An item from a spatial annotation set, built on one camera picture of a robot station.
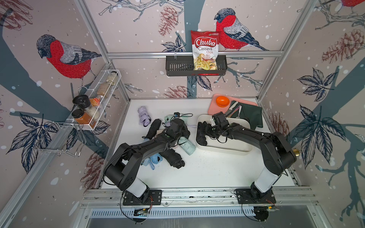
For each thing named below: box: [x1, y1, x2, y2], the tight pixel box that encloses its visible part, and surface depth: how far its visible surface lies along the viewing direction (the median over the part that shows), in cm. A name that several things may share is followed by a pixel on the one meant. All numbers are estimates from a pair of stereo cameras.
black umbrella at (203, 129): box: [196, 121, 212, 146], surface depth 92 cm
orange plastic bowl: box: [215, 95, 230, 108], surface depth 116 cm
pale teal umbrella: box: [178, 136, 196, 156], surface depth 90 cm
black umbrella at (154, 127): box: [141, 118, 162, 140], surface depth 103 cm
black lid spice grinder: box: [72, 94, 91, 109], surface depth 63 cm
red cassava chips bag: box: [191, 30, 221, 71], surface depth 85 cm
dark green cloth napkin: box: [228, 102, 263, 131], surface depth 112 cm
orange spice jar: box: [71, 108, 97, 129], surface depth 62 cm
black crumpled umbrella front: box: [158, 148, 186, 170], surface depth 86 cm
